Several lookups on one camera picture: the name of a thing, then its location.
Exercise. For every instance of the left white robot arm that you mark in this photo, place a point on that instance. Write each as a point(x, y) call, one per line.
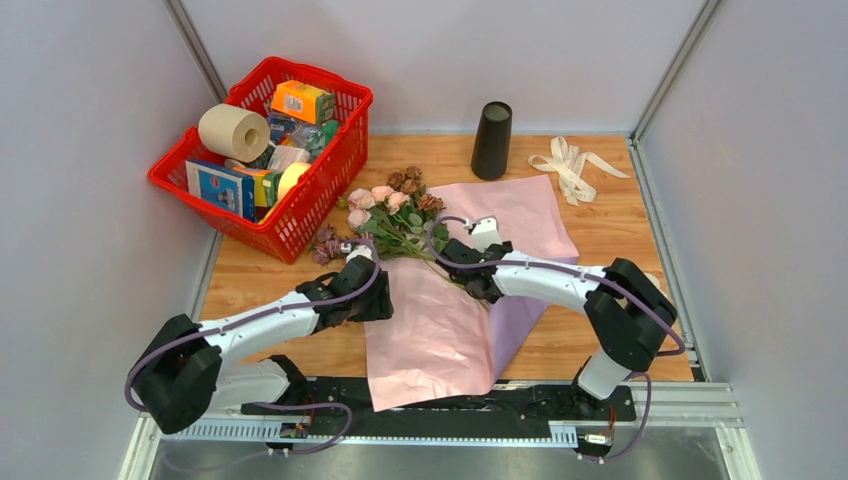
point(190, 368)

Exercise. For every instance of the aluminium frame rail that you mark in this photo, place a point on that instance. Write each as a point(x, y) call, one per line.
point(657, 404)

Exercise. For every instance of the black tapered vase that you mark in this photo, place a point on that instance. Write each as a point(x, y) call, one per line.
point(492, 141)

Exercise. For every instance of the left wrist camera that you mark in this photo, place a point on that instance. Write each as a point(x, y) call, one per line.
point(352, 251)

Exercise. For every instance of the red plastic shopping basket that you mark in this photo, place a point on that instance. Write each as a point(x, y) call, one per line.
point(290, 225)

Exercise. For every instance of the beige toilet paper roll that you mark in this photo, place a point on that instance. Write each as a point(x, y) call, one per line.
point(234, 132)

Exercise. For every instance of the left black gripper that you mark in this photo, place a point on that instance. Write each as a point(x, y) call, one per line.
point(382, 307)

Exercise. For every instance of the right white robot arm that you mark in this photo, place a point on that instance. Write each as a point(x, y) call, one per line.
point(630, 317)

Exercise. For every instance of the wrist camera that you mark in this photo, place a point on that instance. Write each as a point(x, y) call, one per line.
point(483, 232)
point(352, 251)

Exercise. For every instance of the green and yellow box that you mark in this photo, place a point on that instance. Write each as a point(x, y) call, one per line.
point(266, 184)

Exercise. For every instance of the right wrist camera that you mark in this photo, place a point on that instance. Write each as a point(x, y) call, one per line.
point(483, 232)

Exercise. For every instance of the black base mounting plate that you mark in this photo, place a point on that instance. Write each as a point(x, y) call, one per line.
point(522, 413)

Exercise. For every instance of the orange and green box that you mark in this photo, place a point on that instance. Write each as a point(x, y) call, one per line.
point(304, 102)

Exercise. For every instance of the pink wrapped packet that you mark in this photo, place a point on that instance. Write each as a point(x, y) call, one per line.
point(283, 156)

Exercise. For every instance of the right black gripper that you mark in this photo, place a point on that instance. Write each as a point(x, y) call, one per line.
point(508, 244)

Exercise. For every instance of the pink and purple wrapping paper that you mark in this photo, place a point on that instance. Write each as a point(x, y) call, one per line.
point(440, 342)

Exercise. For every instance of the cream ribbon with gold print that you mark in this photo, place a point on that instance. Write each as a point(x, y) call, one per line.
point(568, 162)

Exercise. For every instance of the blue and white box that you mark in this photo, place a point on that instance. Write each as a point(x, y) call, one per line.
point(223, 187)

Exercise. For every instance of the purple flower bouquet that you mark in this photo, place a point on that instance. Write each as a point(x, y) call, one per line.
point(395, 217)

